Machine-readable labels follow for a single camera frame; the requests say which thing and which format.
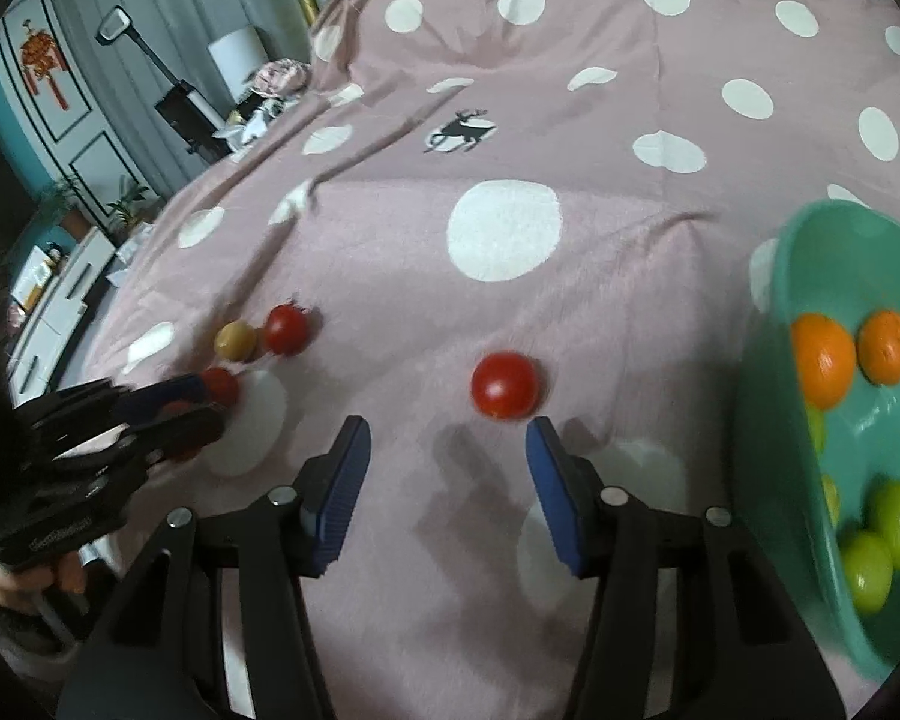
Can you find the red knot wall ornament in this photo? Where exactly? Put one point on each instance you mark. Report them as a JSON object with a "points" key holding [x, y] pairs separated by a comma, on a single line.
{"points": [[37, 56]]}

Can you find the dark red cherry tomato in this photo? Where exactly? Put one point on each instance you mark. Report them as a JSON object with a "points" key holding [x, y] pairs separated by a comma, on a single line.
{"points": [[186, 454]]}

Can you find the person's left hand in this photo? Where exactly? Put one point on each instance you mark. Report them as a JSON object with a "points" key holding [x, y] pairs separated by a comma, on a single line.
{"points": [[67, 574]]}

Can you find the white television cabinet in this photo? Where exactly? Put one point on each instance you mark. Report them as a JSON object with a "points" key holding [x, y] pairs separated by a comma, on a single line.
{"points": [[67, 285]]}

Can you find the yellow-brown cherry tomato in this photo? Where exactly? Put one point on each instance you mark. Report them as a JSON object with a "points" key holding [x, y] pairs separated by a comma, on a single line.
{"points": [[235, 340]]}

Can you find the pink polka dot blanket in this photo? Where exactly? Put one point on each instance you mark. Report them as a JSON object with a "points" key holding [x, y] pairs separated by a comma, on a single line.
{"points": [[495, 127]]}

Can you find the person's left forearm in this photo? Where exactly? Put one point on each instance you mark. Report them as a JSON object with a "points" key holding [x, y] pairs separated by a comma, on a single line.
{"points": [[7, 637]]}

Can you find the red cherry tomato with stem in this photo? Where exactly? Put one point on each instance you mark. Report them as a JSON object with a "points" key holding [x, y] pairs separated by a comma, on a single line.
{"points": [[286, 328]]}

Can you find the grey pleated curtain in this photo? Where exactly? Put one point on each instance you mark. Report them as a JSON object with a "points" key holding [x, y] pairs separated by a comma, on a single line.
{"points": [[172, 0]]}

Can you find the green plastic bowl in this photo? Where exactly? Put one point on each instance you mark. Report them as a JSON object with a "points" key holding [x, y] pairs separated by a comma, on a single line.
{"points": [[885, 435]]}

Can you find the small yellow cherry tomato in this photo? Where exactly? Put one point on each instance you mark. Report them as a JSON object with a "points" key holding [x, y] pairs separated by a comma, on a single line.
{"points": [[831, 499]]}

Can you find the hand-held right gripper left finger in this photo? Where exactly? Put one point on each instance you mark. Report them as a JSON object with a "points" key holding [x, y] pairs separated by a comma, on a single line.
{"points": [[334, 495]]}

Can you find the small potted green plant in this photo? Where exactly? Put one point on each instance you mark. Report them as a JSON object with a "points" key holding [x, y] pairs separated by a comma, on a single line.
{"points": [[127, 206]]}

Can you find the pile of clothes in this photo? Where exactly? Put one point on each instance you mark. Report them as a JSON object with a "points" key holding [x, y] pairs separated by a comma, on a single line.
{"points": [[277, 75]]}

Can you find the orange mandarin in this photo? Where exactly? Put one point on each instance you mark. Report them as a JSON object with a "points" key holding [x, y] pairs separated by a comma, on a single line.
{"points": [[886, 347], [821, 360]]}

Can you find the potted plant in terracotta pot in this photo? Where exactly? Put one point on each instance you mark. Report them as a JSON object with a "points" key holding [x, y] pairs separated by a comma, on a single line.
{"points": [[67, 214]]}

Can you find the small red cherry tomato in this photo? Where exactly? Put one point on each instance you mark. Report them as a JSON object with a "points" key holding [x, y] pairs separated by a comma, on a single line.
{"points": [[223, 388]]}

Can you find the bright red cherry tomato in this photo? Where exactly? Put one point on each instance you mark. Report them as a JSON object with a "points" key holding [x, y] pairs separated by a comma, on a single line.
{"points": [[504, 385]]}

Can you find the black upright vacuum cleaner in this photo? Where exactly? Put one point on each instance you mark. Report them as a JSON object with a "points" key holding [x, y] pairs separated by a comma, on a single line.
{"points": [[187, 116]]}

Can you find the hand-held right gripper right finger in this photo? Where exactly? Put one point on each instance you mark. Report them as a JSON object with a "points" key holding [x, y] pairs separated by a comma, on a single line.
{"points": [[555, 495]]}

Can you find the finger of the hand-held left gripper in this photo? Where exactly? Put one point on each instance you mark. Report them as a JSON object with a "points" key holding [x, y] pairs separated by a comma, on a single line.
{"points": [[187, 429], [157, 399]]}

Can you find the white cylindrical appliance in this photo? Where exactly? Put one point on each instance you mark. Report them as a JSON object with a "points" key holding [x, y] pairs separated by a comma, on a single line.
{"points": [[236, 56]]}

